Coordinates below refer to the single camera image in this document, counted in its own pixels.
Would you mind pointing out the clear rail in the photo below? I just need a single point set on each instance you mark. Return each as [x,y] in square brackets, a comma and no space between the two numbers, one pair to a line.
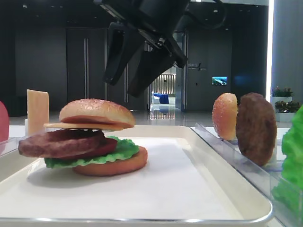
[10,145]
[263,178]

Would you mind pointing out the wall screen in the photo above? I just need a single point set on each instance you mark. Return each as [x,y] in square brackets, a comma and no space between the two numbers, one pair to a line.
[219,80]

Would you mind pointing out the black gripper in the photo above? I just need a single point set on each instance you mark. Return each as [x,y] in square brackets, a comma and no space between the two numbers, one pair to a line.
[139,21]

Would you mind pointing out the flower planter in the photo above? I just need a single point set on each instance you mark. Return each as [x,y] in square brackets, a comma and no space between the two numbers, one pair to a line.
[284,105]

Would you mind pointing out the spare bun half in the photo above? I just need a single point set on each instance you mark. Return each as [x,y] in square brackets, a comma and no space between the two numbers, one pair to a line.
[224,116]

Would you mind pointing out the standing brown meat patty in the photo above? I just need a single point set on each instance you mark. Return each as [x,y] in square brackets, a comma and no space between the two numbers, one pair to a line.
[256,128]

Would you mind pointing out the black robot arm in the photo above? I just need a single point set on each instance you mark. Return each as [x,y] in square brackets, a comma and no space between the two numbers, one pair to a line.
[207,15]

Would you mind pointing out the standing red tomato slice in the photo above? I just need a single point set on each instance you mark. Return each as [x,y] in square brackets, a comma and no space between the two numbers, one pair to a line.
[4,123]

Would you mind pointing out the lettuce leaf on burger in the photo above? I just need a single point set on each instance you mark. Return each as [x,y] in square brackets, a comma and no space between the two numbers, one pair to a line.
[125,149]

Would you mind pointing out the clear right side rail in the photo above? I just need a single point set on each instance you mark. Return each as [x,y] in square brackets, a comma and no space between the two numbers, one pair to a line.
[263,178]

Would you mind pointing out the standing green lettuce leaf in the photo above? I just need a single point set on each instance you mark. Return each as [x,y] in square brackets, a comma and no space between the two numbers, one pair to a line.
[292,160]

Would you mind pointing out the standing orange cheese slice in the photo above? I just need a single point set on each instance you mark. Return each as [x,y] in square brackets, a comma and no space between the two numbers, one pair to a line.
[37,111]

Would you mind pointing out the bottom bun on tray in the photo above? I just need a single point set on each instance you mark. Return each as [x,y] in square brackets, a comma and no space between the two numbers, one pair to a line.
[117,167]

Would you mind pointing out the cheese slice on burger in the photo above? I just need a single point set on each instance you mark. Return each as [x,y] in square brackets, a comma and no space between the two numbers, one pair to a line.
[83,126]

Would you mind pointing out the white metal tray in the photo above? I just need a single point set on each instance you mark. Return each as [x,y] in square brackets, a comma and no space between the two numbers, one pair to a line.
[184,184]

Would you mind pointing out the clear left side rail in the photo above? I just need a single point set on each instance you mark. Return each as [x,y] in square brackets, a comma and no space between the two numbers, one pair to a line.
[10,145]

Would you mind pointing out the meat patty on burger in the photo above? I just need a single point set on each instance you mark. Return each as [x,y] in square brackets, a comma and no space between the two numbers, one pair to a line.
[61,143]

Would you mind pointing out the tomato slice on burger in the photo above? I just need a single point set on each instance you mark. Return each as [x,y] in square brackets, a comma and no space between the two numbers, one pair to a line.
[106,148]

